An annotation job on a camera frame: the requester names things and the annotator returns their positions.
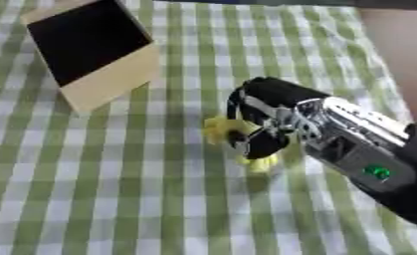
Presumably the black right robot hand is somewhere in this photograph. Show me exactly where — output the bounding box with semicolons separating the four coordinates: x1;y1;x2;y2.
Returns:
223;76;333;160

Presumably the yellow toy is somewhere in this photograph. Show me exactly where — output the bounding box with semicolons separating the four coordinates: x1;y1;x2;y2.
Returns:
201;115;284;174

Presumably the tan cardboard box black inside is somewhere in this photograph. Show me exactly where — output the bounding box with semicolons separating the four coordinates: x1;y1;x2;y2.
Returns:
18;0;163;115

